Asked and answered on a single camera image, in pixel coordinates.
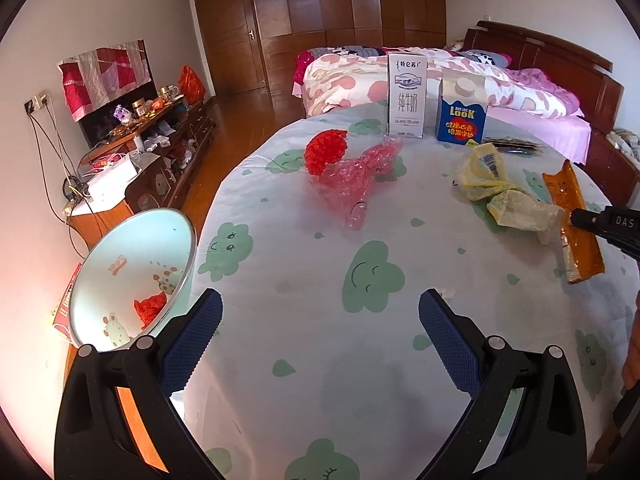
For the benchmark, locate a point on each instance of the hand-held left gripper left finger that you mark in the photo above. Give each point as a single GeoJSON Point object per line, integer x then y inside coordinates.
{"type": "Point", "coordinates": [200, 330]}

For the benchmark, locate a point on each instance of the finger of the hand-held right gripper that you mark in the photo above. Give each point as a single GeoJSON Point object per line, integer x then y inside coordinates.
{"type": "Point", "coordinates": [589, 220]}

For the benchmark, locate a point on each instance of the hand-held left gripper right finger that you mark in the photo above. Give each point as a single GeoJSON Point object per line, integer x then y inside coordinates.
{"type": "Point", "coordinates": [445, 335]}

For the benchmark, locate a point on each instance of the orange and clear wrapper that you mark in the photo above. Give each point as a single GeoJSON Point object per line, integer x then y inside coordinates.
{"type": "Point", "coordinates": [567, 195]}

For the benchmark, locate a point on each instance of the red plastic bag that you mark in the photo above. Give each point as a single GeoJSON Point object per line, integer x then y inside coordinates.
{"type": "Point", "coordinates": [150, 310]}

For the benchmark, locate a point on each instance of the white enamel basin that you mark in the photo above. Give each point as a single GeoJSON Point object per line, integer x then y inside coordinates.
{"type": "Point", "coordinates": [125, 270]}

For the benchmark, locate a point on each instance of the person's right hand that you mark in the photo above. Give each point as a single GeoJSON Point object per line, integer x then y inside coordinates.
{"type": "Point", "coordinates": [634, 372]}

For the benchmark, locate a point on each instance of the wooden nightstand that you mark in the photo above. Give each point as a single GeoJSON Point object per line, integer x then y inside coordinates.
{"type": "Point", "coordinates": [610, 165]}

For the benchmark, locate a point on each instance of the pale yellow plastic bag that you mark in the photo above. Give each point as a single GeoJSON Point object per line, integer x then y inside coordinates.
{"type": "Point", "coordinates": [510, 207]}

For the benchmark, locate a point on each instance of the crumpled grey cloth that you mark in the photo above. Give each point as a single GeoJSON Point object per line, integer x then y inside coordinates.
{"type": "Point", "coordinates": [627, 142]}

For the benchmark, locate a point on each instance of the pink bed sheet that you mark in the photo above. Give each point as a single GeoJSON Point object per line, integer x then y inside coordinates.
{"type": "Point", "coordinates": [540, 132]}

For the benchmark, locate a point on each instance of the dark flat packets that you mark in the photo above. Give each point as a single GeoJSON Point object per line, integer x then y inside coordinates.
{"type": "Point", "coordinates": [510, 146]}

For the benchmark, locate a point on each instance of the cloud print tablecloth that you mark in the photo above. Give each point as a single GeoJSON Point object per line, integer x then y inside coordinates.
{"type": "Point", "coordinates": [300, 270]}

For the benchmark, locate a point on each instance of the red and white carton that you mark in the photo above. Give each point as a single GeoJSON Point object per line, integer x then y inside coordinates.
{"type": "Point", "coordinates": [65, 310]}

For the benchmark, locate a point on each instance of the small wooden cabinet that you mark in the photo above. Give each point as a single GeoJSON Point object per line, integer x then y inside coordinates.
{"type": "Point", "coordinates": [150, 185]}

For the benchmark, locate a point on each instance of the blue drink carton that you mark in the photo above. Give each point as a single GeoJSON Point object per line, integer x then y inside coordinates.
{"type": "Point", "coordinates": [460, 120]}

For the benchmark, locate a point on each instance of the white flat box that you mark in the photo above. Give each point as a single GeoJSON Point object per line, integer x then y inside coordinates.
{"type": "Point", "coordinates": [115, 180]}

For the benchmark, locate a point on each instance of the dark wooden headboard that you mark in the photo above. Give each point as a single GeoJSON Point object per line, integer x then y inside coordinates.
{"type": "Point", "coordinates": [545, 52]}

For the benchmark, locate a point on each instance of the red bubble wrap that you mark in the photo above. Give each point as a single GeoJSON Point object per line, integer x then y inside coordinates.
{"type": "Point", "coordinates": [357, 185]}

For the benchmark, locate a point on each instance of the wooden television stand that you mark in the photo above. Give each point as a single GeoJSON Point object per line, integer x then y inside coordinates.
{"type": "Point", "coordinates": [195, 130]}

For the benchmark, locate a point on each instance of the red mesh ball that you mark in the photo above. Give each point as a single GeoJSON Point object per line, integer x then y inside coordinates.
{"type": "Point", "coordinates": [325, 152]}

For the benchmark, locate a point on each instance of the white milk carton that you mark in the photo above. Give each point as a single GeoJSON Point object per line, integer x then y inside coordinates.
{"type": "Point", "coordinates": [406, 100]}

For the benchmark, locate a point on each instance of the assorted small trinkets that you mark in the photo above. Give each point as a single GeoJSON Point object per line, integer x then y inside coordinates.
{"type": "Point", "coordinates": [150, 112]}

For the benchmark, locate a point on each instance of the black television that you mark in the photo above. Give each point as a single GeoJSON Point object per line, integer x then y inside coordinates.
{"type": "Point", "coordinates": [102, 127]}

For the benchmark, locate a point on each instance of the red shopping bag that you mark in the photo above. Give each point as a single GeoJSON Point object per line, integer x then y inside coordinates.
{"type": "Point", "coordinates": [192, 85]}

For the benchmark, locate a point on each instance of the red and white cloth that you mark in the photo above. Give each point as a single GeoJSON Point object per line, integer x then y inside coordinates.
{"type": "Point", "coordinates": [100, 80]}

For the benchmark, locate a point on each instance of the pink spotted quilt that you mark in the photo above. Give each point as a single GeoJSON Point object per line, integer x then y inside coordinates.
{"type": "Point", "coordinates": [345, 82]}

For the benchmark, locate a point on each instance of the wooden door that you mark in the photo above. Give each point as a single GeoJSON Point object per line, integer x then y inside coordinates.
{"type": "Point", "coordinates": [225, 40]}

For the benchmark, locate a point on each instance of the dark patterned blanket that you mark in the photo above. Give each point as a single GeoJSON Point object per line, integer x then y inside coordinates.
{"type": "Point", "coordinates": [350, 52]}

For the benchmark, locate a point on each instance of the wooden wardrobe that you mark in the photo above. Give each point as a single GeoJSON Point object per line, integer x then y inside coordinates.
{"type": "Point", "coordinates": [350, 5]}

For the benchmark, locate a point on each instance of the wall socket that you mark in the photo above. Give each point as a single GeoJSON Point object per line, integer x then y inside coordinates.
{"type": "Point", "coordinates": [37, 101]}

